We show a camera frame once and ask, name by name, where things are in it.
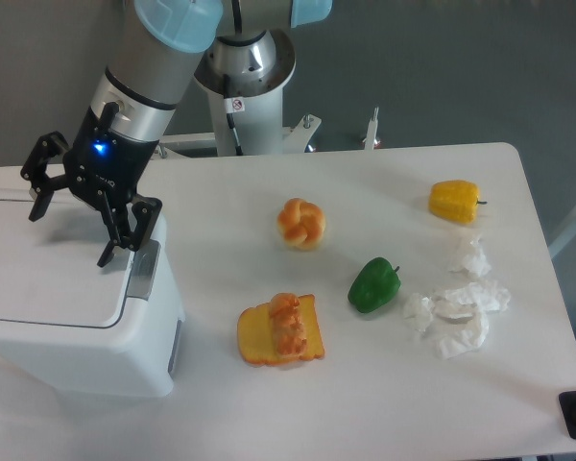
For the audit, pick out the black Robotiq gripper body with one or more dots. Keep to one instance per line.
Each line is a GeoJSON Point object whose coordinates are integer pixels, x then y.
{"type": "Point", "coordinates": [103, 161]}

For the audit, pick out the white trash can lid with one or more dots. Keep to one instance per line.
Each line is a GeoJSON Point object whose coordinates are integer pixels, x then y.
{"type": "Point", "coordinates": [48, 268]}

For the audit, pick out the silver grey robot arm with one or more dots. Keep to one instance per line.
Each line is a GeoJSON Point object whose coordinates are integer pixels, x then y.
{"type": "Point", "coordinates": [161, 48]}

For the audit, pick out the white plastic trash can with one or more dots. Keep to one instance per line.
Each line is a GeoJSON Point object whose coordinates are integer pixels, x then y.
{"type": "Point", "coordinates": [132, 357]}

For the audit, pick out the knotted bread roll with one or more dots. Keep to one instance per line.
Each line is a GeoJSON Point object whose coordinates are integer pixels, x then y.
{"type": "Point", "coordinates": [301, 224]}

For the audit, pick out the toast bread slice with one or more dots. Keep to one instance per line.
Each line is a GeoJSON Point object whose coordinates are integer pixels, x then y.
{"type": "Point", "coordinates": [255, 341]}

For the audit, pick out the long croissant bread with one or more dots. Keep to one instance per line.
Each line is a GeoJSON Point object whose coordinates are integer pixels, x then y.
{"type": "Point", "coordinates": [287, 327]}

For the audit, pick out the green bell pepper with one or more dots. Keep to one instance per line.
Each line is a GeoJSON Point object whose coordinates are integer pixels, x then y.
{"type": "Point", "coordinates": [376, 284]}

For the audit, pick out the crumpled white tissue small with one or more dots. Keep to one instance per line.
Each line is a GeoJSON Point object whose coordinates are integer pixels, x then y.
{"type": "Point", "coordinates": [417, 311]}

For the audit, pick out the yellow bell pepper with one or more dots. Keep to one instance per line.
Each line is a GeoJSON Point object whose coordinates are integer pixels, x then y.
{"type": "Point", "coordinates": [456, 201]}

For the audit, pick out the crumpled white tissue large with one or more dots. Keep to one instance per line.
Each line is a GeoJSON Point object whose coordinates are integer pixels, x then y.
{"type": "Point", "coordinates": [466, 309]}

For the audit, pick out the crumpled white tissue upper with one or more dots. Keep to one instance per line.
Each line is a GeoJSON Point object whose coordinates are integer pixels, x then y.
{"type": "Point", "coordinates": [469, 257]}

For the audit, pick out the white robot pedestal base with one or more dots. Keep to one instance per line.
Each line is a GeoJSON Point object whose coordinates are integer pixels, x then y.
{"type": "Point", "coordinates": [243, 78]}

